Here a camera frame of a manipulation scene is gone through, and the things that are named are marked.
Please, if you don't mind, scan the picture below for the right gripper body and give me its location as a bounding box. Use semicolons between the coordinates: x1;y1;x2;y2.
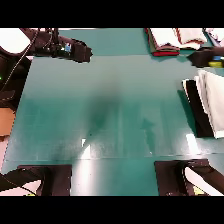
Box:
187;47;214;69

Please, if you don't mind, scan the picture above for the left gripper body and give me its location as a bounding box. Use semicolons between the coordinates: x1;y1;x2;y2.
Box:
70;39;94;64

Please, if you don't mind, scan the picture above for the white garment with brown trim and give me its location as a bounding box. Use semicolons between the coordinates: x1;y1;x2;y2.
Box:
173;28;208;51

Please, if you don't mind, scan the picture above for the pale garment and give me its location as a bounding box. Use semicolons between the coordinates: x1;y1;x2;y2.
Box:
204;28;224;48

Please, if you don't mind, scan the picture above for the white folded garment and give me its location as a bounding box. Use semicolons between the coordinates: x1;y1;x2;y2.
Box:
148;28;180;49

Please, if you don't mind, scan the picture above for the black garment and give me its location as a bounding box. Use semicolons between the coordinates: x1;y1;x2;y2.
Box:
181;78;215;139

